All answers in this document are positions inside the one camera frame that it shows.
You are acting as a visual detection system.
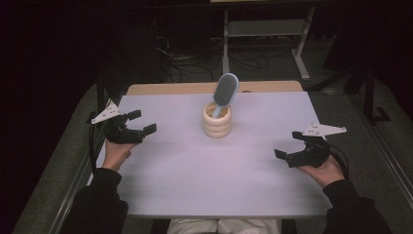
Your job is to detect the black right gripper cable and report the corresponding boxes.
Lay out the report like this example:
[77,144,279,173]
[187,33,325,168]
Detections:
[327,144,351,179]

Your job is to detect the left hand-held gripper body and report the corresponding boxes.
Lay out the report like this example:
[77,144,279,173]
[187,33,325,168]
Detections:
[91,98,146,145]

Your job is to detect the person's left hand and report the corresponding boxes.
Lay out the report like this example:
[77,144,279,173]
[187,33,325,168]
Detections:
[101,139,139,173]

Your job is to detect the black metal stand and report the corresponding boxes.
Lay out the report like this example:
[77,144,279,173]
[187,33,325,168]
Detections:
[361,62,393,125]

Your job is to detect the black floor cable tangle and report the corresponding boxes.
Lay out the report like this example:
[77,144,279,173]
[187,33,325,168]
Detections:
[155,33,261,83]

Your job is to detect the white table sheet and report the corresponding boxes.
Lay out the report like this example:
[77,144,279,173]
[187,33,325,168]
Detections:
[87,91,333,218]

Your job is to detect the person's legs light pants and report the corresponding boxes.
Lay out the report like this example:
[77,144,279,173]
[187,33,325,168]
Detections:
[167,217,282,234]

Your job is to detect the light blue hairbrush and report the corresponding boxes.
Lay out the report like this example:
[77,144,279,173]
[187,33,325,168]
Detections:
[211,72,241,120]

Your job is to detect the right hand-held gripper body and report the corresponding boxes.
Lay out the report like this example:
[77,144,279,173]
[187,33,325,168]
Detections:
[285,122,348,169]

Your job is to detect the person's right hand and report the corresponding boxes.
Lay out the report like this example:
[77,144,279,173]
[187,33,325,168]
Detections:
[297,155,346,189]

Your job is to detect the cream ribbed round holder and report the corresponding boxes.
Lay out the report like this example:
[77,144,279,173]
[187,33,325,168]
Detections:
[202,101,233,138]

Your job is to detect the white metal desk frame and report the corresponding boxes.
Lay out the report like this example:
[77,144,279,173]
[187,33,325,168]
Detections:
[222,6,317,81]

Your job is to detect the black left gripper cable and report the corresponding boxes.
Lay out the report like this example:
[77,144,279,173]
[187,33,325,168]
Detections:
[88,125,99,174]

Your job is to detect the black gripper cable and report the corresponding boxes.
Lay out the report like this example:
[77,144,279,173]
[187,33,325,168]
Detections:
[88,125,99,174]
[327,144,351,179]

